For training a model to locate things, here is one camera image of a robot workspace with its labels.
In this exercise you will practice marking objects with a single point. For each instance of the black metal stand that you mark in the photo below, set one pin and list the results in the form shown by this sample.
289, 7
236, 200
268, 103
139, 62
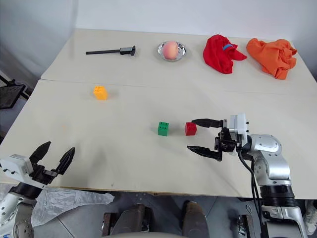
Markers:
8, 95

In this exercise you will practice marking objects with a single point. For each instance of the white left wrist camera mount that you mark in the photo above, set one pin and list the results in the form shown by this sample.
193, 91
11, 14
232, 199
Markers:
17, 164

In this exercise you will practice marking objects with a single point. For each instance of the red toy brick cube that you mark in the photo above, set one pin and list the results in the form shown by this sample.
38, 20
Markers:
190, 129

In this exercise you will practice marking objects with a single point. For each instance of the green toy brick cube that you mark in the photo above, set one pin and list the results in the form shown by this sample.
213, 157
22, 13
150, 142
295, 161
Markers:
163, 129

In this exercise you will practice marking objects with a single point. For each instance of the red crumpled cloth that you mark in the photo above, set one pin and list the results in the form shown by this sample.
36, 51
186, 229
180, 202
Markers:
218, 57

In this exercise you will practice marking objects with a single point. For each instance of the yellow toy brick cube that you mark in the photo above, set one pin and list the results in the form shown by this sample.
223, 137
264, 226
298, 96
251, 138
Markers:
100, 93

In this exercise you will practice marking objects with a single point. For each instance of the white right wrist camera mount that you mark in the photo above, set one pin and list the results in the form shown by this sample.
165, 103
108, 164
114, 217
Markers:
237, 125

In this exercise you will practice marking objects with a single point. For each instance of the dark metal bracket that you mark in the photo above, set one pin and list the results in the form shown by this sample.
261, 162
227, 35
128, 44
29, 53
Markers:
245, 225

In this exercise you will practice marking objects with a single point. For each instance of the silver metal bowl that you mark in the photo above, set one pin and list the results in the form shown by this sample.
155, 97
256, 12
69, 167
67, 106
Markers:
159, 50

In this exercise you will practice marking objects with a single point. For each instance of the clear plastic sheet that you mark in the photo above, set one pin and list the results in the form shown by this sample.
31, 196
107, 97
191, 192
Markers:
74, 198

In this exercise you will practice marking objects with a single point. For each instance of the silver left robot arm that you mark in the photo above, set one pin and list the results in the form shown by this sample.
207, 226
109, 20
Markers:
13, 213

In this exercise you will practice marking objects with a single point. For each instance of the white shoe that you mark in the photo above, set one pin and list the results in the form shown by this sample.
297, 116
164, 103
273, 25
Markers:
310, 218

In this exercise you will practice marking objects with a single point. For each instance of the pink peach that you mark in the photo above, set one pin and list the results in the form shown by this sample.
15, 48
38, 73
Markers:
170, 50

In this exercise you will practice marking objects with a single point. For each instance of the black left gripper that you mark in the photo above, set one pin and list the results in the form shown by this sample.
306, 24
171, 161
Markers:
40, 174

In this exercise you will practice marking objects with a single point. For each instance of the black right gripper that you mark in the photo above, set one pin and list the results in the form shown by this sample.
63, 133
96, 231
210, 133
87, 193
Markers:
226, 143

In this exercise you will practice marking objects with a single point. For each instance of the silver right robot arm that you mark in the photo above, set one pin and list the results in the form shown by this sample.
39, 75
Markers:
272, 158

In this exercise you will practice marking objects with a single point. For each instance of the orange crumpled cloth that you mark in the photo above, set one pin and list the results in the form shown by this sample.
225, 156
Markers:
272, 58

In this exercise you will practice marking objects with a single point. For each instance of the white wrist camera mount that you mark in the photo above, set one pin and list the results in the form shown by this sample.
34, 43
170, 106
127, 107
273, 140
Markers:
237, 125
17, 164

